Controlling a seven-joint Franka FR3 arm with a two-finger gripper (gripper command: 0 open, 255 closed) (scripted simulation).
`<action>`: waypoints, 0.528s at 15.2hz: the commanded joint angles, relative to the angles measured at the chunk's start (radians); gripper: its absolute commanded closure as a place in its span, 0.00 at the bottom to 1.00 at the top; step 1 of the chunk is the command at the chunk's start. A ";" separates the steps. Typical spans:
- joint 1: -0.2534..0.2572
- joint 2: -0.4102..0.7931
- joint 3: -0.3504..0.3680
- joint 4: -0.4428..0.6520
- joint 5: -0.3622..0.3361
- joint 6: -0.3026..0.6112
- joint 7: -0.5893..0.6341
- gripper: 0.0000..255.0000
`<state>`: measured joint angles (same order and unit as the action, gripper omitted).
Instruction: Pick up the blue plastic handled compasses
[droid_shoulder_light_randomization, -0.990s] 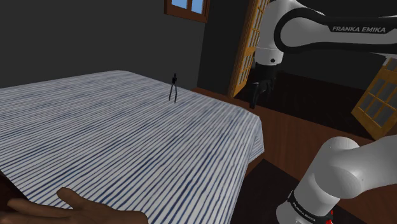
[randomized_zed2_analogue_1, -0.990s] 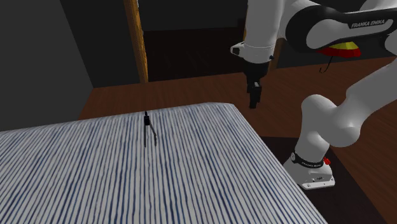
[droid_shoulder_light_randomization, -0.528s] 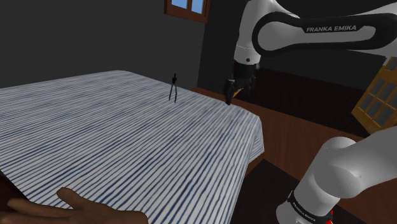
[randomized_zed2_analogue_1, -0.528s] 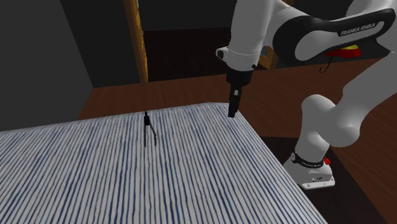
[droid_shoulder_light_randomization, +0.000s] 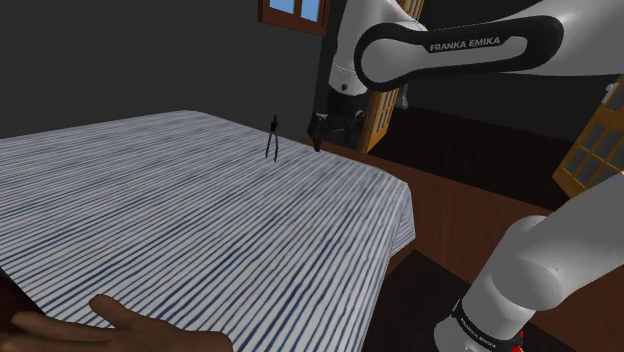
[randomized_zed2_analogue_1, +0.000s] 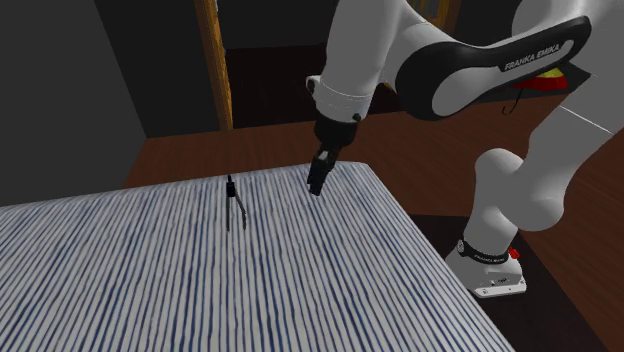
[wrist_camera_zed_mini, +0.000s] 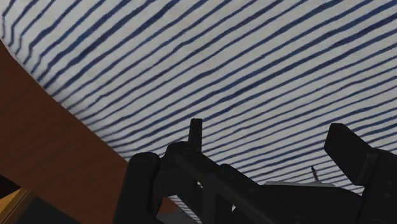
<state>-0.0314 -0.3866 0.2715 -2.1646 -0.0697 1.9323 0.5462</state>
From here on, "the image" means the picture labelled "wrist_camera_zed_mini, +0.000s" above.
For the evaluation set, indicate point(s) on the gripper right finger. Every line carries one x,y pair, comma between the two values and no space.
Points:
380,173

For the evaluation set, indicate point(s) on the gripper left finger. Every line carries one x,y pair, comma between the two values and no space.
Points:
145,186

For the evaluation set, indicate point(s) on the white blue striped bed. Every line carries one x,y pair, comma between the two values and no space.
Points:
198,68

